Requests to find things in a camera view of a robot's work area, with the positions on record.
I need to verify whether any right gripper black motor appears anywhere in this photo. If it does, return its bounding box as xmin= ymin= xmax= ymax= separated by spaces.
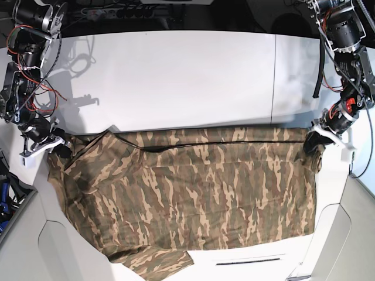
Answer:
xmin=19 ymin=116 xmax=77 ymax=159

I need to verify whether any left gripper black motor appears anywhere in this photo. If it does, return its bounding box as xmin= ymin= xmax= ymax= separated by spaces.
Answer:
xmin=303 ymin=99 xmax=359 ymax=156

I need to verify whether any camouflage T-shirt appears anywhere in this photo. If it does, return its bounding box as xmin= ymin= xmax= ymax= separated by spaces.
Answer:
xmin=47 ymin=128 xmax=325 ymax=280

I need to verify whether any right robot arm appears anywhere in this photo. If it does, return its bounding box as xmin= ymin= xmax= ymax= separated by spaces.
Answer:
xmin=1 ymin=1 xmax=68 ymax=162

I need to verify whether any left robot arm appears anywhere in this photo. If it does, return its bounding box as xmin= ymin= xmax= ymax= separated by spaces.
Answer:
xmin=303 ymin=1 xmax=374 ymax=155

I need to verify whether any blue and black items bin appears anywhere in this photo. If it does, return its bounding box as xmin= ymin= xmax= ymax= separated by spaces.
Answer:
xmin=1 ymin=149 xmax=36 ymax=235

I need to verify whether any black power strip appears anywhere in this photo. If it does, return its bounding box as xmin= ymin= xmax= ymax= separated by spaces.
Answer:
xmin=81 ymin=6 xmax=154 ymax=20

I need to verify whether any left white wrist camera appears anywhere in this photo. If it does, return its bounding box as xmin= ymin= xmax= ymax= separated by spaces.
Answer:
xmin=341 ymin=144 xmax=357 ymax=163

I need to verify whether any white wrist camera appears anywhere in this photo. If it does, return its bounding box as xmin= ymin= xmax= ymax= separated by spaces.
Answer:
xmin=341 ymin=144 xmax=357 ymax=163
xmin=19 ymin=153 xmax=36 ymax=169

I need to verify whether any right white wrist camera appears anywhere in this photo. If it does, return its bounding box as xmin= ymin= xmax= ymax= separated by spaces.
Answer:
xmin=19 ymin=153 xmax=36 ymax=169

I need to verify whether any camera braided cable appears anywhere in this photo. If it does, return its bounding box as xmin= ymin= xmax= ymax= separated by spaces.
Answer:
xmin=347 ymin=99 xmax=375 ymax=179

